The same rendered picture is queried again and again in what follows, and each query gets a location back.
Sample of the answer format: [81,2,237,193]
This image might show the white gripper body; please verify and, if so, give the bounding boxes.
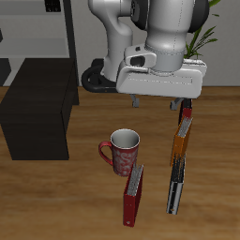
[115,58,208,99]

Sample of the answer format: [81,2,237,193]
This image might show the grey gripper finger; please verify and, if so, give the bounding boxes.
[128,93,141,109]
[169,97,186,112]

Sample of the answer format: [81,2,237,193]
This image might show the dark red book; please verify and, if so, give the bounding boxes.
[177,97,193,127]

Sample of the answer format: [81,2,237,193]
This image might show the orange book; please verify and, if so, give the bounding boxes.
[170,115,194,167]

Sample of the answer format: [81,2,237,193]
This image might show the black book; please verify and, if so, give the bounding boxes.
[165,154,188,216]

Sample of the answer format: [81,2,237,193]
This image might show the black items on shelf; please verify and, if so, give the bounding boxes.
[44,0,63,13]

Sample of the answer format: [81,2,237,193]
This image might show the red patterned mug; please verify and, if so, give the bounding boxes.
[97,127,142,178]

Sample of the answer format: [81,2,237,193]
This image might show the green pot plant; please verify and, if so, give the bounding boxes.
[183,0,223,61]

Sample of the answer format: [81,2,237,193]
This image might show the dark brown desk caddy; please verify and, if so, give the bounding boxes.
[0,57,80,161]

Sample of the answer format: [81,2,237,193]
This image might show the black shelf post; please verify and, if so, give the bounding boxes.
[63,0,81,106]

